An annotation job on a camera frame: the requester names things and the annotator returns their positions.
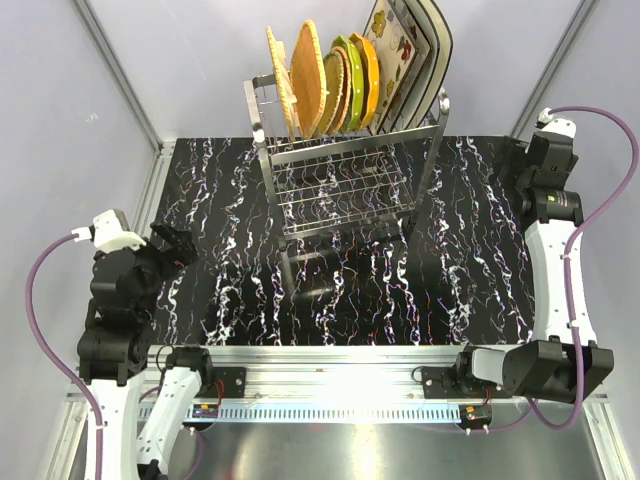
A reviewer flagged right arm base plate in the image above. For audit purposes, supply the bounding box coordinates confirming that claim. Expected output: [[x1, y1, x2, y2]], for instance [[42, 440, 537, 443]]
[[419, 366, 464, 400]]

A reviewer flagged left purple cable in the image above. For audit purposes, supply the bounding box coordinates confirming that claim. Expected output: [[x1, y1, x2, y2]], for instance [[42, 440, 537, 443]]
[[25, 232, 207, 476]]

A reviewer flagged cream floral square plate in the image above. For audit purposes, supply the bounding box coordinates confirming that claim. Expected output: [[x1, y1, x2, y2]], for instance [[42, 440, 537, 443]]
[[364, 0, 430, 134]]

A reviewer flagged round brown wicker plate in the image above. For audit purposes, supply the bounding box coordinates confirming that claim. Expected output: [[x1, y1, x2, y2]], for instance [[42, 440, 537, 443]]
[[327, 46, 351, 136]]

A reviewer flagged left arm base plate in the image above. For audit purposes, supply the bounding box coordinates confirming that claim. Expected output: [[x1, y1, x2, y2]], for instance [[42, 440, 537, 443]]
[[207, 366, 247, 399]]

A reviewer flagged green ceramic plate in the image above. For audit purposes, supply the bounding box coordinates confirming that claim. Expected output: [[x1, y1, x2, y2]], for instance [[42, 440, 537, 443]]
[[332, 35, 364, 133]]

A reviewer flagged stainless steel dish rack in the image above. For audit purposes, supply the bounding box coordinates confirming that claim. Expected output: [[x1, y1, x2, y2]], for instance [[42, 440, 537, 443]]
[[243, 75, 450, 250]]

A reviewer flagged orange rounded-square wicker plate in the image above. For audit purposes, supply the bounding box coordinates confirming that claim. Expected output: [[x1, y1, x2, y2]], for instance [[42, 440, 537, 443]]
[[290, 19, 327, 139]]

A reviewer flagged orange ceramic plate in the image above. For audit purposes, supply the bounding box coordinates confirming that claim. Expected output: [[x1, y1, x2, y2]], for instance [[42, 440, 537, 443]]
[[350, 32, 380, 129]]

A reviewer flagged pale wicker-pattern plate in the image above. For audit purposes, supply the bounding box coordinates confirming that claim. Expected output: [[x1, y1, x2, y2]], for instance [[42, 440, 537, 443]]
[[266, 26, 299, 139]]

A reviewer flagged round green-rim bamboo plate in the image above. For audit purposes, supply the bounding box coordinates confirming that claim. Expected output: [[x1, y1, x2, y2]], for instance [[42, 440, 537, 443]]
[[316, 49, 344, 135]]

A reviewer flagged aluminium mounting rail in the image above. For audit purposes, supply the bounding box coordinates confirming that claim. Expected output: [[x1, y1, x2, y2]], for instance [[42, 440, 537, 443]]
[[67, 343, 609, 401]]

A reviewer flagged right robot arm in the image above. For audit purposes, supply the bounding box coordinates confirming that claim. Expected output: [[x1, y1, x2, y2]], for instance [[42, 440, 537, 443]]
[[452, 130, 614, 404]]

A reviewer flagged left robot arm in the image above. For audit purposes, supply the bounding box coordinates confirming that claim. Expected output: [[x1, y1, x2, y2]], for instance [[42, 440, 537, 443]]
[[77, 222, 216, 479]]

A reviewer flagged purple cable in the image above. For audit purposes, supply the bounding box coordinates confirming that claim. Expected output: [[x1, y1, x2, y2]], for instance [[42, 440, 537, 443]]
[[527, 106, 640, 431], [25, 232, 207, 476]]

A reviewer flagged black rimmed square plate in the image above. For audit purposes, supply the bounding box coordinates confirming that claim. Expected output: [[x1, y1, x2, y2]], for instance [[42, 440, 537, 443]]
[[407, 1, 453, 128]]

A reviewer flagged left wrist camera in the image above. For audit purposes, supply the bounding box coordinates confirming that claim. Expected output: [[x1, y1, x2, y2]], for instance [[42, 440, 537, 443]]
[[92, 209, 147, 254]]

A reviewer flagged slotted cable duct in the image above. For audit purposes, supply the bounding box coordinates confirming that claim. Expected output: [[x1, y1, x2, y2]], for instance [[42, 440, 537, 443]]
[[182, 402, 461, 424]]

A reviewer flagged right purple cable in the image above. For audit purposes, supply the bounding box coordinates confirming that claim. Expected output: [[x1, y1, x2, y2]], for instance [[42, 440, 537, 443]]
[[527, 106, 640, 431]]

